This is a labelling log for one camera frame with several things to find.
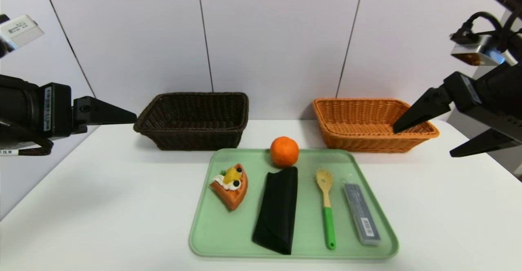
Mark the toy waffle slice with cream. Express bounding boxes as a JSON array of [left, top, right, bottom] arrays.
[[210, 164, 248, 211]]

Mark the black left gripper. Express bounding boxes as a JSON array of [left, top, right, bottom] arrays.
[[0, 74, 137, 149]]

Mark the grey pencil lead case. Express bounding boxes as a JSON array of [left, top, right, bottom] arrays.
[[342, 175, 382, 246]]

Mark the orange fruit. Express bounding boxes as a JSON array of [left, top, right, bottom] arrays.
[[270, 136, 300, 168]]

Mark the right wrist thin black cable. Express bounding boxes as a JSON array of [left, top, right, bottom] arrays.
[[461, 6, 522, 53]]

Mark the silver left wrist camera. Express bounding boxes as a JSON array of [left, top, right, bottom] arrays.
[[0, 15, 44, 55]]

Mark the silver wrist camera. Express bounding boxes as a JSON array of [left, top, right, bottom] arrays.
[[451, 34, 508, 67], [0, 15, 44, 55]]

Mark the light green plastic tray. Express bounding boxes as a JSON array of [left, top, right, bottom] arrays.
[[189, 148, 399, 260]]

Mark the left arm braided black cable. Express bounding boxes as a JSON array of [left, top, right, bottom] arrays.
[[0, 138, 53, 156]]

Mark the dark brown wicker basket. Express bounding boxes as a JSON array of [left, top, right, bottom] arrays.
[[133, 92, 249, 151]]

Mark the black glasses pouch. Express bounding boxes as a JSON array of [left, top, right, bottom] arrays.
[[252, 166, 299, 255]]

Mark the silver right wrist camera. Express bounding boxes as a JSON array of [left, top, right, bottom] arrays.
[[451, 34, 508, 67]]

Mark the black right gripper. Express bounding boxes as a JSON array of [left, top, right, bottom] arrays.
[[392, 62, 522, 158]]

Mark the bamboo pasta spoon green handle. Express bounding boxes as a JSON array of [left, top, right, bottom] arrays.
[[315, 168, 337, 250]]

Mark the orange wicker basket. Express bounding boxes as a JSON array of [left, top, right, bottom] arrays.
[[313, 98, 440, 153]]

